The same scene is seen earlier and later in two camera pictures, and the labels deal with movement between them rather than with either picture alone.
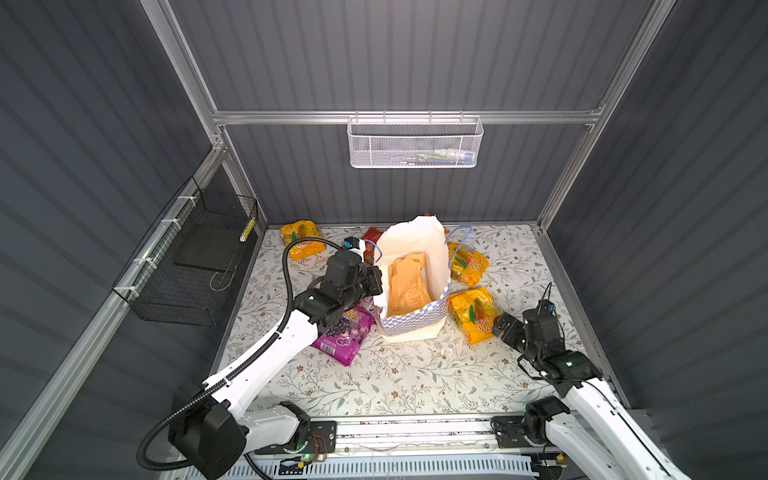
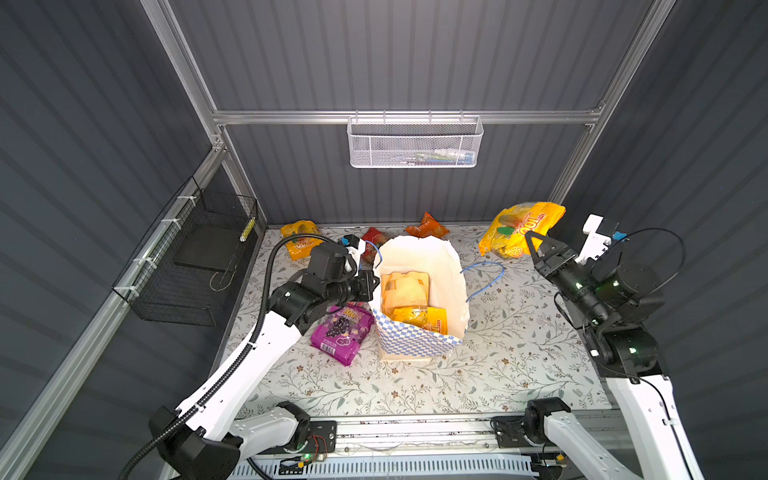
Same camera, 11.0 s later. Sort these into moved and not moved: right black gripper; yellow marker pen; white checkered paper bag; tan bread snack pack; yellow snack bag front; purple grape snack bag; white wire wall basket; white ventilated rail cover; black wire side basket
Moved: yellow snack bag front; white checkered paper bag; right black gripper; tan bread snack pack
Not moved: white wire wall basket; white ventilated rail cover; purple grape snack bag; black wire side basket; yellow marker pen
